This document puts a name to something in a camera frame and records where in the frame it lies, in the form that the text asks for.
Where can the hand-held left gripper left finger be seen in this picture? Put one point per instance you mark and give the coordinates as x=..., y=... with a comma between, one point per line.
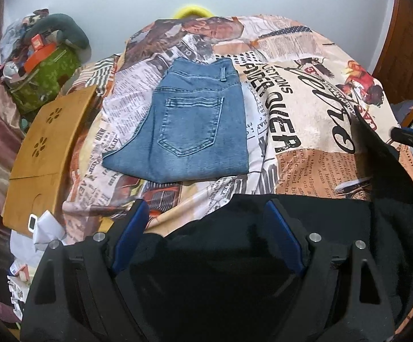
x=130, y=237

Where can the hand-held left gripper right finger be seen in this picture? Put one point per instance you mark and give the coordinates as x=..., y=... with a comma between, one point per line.
x=286, y=238

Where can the black pants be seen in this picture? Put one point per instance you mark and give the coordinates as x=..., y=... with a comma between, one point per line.
x=334, y=228

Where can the white crumpled cloth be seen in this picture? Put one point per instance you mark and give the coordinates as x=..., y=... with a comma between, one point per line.
x=48, y=229

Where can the newspaper printed blanket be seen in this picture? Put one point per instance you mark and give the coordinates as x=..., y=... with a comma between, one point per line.
x=299, y=149

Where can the brown wooden door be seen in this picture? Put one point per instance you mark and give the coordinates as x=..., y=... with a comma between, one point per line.
x=406, y=50

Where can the small white device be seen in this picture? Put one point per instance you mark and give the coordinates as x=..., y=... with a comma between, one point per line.
x=32, y=223

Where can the wooden folding lap table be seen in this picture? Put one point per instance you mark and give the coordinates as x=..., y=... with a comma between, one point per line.
x=46, y=156

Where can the folded blue jeans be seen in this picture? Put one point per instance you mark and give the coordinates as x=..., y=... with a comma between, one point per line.
x=192, y=121

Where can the green patterned bag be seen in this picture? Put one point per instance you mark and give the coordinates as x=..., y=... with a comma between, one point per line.
x=46, y=78

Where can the orange box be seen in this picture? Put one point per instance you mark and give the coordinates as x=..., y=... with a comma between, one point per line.
x=37, y=51

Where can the pile of assorted clothes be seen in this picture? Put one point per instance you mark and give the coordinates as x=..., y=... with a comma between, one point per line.
x=12, y=42

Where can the yellow plush toy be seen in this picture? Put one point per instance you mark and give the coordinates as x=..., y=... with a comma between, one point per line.
x=192, y=10

